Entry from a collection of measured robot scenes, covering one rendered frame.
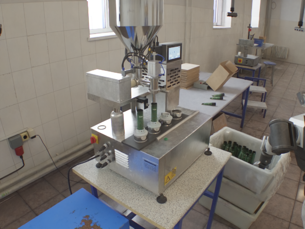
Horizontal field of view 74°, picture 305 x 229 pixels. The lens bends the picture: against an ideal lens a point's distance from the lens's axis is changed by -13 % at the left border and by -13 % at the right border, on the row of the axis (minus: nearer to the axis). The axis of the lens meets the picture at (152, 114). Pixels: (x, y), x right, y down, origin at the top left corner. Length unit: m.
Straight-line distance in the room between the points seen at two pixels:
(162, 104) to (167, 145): 0.31
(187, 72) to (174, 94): 1.39
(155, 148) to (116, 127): 0.24
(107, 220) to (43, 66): 1.62
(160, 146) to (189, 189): 0.32
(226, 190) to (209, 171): 0.55
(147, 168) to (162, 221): 0.26
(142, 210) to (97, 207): 0.34
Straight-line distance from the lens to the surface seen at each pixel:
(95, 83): 1.22
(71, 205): 1.47
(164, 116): 1.27
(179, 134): 1.23
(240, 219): 2.06
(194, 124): 1.35
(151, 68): 1.09
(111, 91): 1.13
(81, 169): 1.47
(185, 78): 2.82
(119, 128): 1.20
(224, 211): 2.11
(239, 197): 1.92
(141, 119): 1.09
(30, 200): 2.52
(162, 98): 1.34
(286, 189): 2.71
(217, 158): 1.56
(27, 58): 2.32
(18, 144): 2.40
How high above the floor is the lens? 1.62
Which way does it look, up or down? 24 degrees down
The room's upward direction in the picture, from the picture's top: straight up
